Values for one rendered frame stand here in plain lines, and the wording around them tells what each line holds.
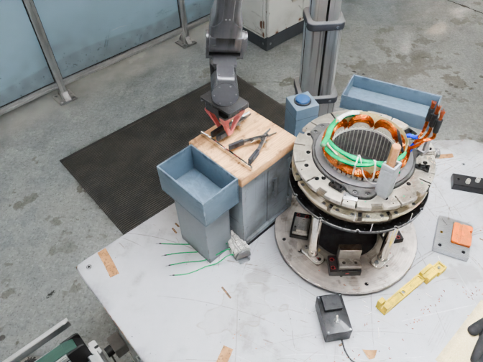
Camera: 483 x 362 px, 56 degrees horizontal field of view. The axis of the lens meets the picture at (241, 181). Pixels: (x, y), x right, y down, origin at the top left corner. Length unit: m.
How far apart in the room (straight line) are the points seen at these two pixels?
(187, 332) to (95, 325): 1.01
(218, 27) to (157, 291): 0.67
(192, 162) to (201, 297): 0.35
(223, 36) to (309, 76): 0.58
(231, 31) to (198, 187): 0.40
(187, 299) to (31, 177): 1.76
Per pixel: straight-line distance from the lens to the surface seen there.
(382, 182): 0.96
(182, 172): 1.16
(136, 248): 1.30
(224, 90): 0.94
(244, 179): 1.04
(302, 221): 1.25
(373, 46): 3.62
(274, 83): 3.14
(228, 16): 0.89
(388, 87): 1.36
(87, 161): 2.73
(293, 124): 1.31
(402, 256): 1.28
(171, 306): 1.19
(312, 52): 1.42
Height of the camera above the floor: 1.83
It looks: 48 degrees down
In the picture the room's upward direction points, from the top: 2 degrees counter-clockwise
